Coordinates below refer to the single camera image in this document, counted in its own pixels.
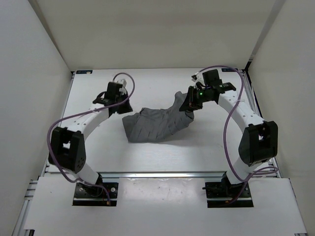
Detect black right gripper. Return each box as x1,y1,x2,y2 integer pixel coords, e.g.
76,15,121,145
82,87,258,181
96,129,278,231
179,86,213,112

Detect grey pleated skirt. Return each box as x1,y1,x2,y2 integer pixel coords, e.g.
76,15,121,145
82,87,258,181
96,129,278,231
122,91,194,143

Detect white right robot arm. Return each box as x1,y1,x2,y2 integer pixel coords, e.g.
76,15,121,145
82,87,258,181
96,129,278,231
180,83,278,197

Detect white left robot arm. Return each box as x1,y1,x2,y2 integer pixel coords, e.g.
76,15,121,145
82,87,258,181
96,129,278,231
47,94,132,197

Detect blue corner label left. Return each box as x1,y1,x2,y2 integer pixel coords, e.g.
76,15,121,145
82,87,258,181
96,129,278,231
76,70,93,74

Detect blue corner label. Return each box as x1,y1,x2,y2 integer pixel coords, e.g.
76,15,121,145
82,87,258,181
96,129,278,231
76,70,93,74
221,68,237,72

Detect blue corner label right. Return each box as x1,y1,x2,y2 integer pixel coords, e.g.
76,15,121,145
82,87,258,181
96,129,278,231
221,68,237,72

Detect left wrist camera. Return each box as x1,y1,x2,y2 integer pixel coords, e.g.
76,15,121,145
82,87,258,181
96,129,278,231
104,79,127,100

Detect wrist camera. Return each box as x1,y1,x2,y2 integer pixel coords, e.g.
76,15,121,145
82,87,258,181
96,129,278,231
192,69,222,89
104,79,127,100

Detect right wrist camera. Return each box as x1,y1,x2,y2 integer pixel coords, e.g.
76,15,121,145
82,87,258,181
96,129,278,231
192,69,222,89

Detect aluminium left side rail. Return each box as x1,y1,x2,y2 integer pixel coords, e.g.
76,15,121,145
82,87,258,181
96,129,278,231
40,71,76,177

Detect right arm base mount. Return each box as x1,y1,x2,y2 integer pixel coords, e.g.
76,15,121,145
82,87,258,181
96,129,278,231
202,178,254,208

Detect aluminium table edge rail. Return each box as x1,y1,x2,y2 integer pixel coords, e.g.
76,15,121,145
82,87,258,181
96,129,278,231
40,171,281,179

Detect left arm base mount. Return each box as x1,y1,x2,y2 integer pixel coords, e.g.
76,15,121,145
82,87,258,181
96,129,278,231
72,182,119,207

